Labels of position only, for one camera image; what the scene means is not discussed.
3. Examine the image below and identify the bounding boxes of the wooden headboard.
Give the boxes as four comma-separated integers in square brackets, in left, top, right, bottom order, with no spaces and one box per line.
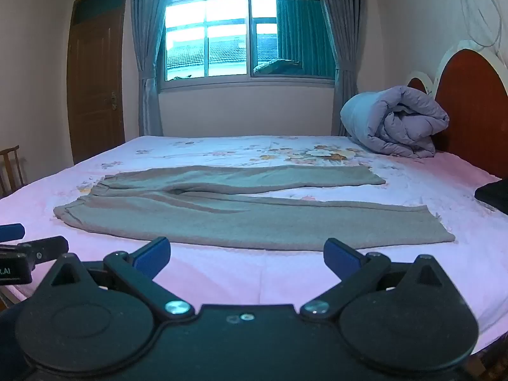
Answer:
[405,38,508,182]

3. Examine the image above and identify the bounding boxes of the wooden chair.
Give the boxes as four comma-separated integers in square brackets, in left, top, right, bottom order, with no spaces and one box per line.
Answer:
[0,145,28,199]

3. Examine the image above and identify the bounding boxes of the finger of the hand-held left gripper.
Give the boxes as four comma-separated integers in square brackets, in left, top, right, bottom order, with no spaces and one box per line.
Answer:
[0,224,25,243]
[0,236,70,265]

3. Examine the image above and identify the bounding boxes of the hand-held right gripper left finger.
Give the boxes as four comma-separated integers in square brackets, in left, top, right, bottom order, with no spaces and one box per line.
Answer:
[50,237,197,320]

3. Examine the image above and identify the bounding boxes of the light blue pillow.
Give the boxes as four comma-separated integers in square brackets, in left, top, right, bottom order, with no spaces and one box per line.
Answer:
[340,85,451,160]

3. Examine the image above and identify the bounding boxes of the bed with pink floral sheet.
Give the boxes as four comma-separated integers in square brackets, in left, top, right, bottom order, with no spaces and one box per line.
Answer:
[0,134,508,366]

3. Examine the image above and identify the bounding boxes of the white cable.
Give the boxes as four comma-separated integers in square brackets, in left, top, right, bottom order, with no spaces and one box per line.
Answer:
[458,0,505,49]

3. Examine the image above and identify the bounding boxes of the grey pants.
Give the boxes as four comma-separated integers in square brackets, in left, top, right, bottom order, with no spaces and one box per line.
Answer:
[53,164,456,252]

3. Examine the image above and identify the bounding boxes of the brown wooden door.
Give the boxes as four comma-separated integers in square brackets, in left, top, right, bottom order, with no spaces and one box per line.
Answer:
[66,0,131,166]

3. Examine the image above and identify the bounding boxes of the dark cloth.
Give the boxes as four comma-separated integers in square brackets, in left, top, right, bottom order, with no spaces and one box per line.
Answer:
[474,179,508,216]

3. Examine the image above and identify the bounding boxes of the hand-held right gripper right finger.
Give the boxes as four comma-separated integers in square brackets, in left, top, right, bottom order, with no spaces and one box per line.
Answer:
[299,237,444,322]

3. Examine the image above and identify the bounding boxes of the grey curtain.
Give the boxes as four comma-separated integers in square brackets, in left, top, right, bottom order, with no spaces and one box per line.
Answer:
[315,0,360,136]
[130,0,176,138]

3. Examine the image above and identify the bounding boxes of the window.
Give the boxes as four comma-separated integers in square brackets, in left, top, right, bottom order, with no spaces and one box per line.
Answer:
[158,0,338,89]

